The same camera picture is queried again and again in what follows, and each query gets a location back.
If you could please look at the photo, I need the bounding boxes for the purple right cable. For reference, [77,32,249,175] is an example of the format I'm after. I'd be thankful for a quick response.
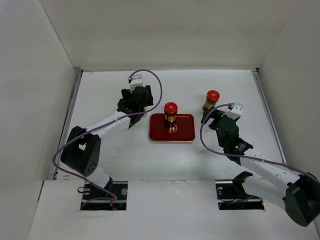
[199,103,318,180]

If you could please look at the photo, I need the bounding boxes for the red rectangular tray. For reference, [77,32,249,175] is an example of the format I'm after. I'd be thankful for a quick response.
[149,113,196,143]

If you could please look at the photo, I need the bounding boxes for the purple cable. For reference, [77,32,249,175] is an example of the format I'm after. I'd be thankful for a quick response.
[53,69,164,210]
[199,103,318,180]

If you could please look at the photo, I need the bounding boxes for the red-lid chili sauce jar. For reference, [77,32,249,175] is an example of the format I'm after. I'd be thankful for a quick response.
[202,90,220,111]

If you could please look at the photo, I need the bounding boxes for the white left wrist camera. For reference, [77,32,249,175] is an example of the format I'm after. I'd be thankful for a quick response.
[128,74,144,92]

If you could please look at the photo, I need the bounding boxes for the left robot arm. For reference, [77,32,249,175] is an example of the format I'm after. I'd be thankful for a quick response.
[60,85,154,200]

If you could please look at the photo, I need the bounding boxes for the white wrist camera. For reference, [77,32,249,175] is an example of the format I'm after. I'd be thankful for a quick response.
[223,102,244,120]
[128,74,144,92]

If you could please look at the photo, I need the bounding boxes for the red-lid dark sauce jar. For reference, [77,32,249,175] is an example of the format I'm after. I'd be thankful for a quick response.
[164,102,178,126]

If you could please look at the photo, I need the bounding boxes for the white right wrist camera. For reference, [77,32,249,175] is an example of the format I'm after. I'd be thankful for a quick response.
[223,102,244,120]

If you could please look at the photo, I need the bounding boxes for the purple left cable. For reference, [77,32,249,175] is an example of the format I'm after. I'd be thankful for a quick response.
[53,69,164,210]

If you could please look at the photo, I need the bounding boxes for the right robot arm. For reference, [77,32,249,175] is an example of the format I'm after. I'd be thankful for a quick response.
[201,107,320,227]

